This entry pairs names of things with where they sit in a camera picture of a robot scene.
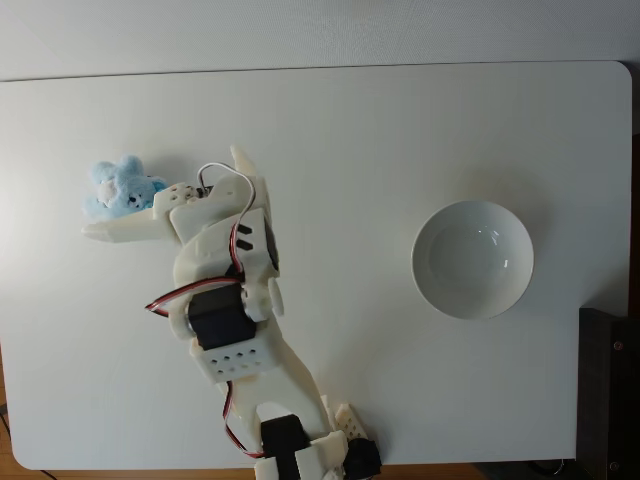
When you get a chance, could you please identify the skyblue plush doll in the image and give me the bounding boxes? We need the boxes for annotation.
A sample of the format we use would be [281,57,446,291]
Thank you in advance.
[81,154,169,221]

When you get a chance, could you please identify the white ceramic bowl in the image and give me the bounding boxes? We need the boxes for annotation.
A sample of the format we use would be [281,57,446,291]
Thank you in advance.
[411,200,535,321]

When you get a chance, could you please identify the black table clamp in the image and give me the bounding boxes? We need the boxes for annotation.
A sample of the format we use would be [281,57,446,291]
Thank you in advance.
[345,437,384,476]

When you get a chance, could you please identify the dark wooden cabinet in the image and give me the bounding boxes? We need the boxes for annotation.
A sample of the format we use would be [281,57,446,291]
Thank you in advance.
[578,307,640,480]

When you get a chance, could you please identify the red white black servo cable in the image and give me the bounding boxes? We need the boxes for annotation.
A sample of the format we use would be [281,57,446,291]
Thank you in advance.
[144,277,247,319]
[221,381,267,459]
[196,163,257,274]

